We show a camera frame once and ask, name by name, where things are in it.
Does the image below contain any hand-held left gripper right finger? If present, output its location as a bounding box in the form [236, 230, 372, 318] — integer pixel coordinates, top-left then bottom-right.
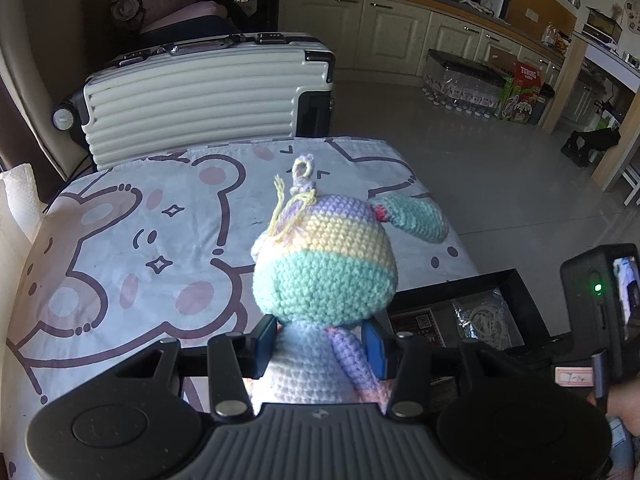
[361, 319, 526, 418]

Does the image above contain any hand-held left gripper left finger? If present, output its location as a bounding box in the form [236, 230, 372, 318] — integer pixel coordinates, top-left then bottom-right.
[115, 314, 278, 420]

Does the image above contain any small card box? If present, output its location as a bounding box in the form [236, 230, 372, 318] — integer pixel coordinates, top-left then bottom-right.
[389, 308, 453, 347]

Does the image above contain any black cardboard box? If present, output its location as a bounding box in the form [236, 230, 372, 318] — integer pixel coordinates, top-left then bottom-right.
[385, 268, 566, 401]

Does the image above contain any clear bag of cords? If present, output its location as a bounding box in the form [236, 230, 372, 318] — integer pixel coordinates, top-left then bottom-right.
[452, 287, 526, 352]

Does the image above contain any pastel crochet doll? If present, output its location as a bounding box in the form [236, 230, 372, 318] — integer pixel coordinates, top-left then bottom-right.
[248, 155, 449, 413]

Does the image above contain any person's right hand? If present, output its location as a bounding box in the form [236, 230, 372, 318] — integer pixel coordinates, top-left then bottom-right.
[587, 379, 640, 436]

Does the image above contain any bear printed blanket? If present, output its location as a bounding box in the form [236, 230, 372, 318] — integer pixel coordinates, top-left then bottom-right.
[5, 136, 483, 411]

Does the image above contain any green carton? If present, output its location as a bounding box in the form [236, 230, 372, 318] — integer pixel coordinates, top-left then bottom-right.
[497, 74, 546, 124]

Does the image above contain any wooden table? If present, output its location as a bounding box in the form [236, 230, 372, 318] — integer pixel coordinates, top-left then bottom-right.
[542, 30, 640, 193]

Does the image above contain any red carton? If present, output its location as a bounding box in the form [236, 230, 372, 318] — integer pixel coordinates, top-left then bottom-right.
[514, 60, 544, 88]

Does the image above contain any cream ribbed suitcase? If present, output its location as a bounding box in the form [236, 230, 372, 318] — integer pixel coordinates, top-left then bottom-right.
[52, 32, 337, 168]

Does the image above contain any pack of water bottles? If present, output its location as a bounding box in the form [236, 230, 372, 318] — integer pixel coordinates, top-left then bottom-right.
[422, 49, 506, 120]

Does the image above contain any brown cardboard box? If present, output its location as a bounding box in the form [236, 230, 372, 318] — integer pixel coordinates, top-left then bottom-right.
[487, 42, 523, 76]

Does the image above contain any white bubble wrap sheet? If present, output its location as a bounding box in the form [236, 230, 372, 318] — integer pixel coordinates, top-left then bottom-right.
[0, 162, 46, 253]

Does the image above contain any cream kitchen cabinet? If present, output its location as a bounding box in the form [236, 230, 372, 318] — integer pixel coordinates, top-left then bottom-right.
[275, 0, 566, 88]

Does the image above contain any white toaster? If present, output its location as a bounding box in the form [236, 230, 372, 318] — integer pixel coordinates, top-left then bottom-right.
[480, 0, 513, 21]

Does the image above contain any dark navy cloth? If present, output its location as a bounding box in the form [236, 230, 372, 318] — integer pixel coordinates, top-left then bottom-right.
[137, 2, 241, 43]

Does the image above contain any beige armchair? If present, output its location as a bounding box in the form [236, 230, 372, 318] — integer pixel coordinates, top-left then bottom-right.
[0, 0, 101, 181]

